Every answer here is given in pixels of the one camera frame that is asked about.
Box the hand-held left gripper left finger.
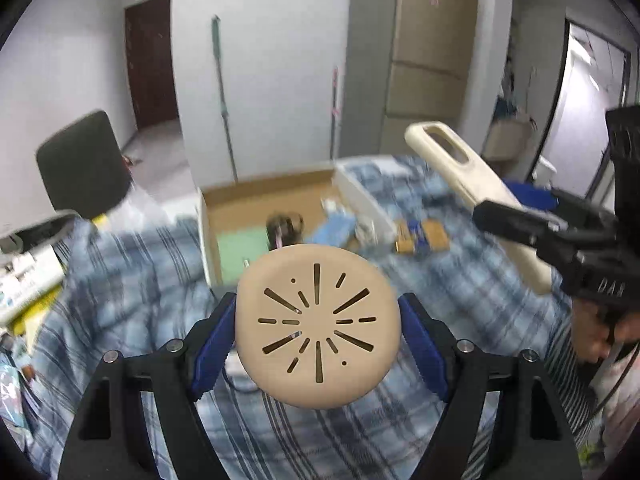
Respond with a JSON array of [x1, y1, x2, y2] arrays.
[[57, 292, 238, 480]]

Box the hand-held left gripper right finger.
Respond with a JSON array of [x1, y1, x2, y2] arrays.
[[397, 292, 583, 480]]

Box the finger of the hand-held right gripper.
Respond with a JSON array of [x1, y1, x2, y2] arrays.
[[502, 180, 616, 231], [472, 200, 581, 266]]

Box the cream floral phone case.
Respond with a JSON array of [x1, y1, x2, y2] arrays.
[[404, 121, 553, 296]]

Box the beige round slotted disc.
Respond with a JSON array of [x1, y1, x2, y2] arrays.
[[235, 244, 402, 408]]

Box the green pouch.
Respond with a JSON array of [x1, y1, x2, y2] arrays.
[[218, 227, 271, 283]]

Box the white charging cable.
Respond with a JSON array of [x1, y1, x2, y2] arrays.
[[352, 217, 379, 244]]

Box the dark small item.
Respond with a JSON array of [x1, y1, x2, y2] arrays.
[[266, 214, 305, 250]]

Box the shallow cardboard box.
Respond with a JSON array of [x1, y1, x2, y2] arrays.
[[197, 162, 398, 289]]

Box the light blue plastic item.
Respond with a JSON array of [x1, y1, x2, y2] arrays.
[[307, 212, 357, 248]]

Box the person's right hand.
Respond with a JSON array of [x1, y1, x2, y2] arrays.
[[572, 300, 640, 365]]

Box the light wooden cabinet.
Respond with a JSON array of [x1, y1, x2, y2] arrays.
[[485, 120, 532, 161]]

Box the blue plaid blanket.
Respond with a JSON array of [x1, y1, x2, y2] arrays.
[[25, 155, 606, 480]]

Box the blue cloth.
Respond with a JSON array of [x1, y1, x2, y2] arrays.
[[492, 97, 521, 121]]

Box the yellow blue packet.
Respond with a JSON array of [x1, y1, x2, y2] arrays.
[[395, 219, 448, 254]]

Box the clear plastic bag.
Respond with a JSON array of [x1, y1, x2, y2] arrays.
[[107, 185, 171, 232]]

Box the gold refrigerator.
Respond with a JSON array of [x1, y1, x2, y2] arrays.
[[380, 0, 478, 156]]

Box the yellow sticky notes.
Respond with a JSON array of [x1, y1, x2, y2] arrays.
[[11, 305, 51, 337]]

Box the white tissue pack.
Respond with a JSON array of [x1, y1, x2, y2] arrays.
[[0, 247, 66, 322]]

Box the grey folded bag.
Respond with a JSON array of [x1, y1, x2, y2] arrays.
[[0, 212, 81, 256]]

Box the black chair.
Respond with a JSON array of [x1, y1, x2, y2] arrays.
[[36, 110, 132, 221]]

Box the dark wooden door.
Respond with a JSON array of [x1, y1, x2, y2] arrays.
[[124, 0, 180, 131]]

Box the white pink mop handle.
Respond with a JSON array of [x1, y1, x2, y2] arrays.
[[330, 66, 342, 161]]

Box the green mop handle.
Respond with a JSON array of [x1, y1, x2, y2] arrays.
[[211, 15, 239, 183]]

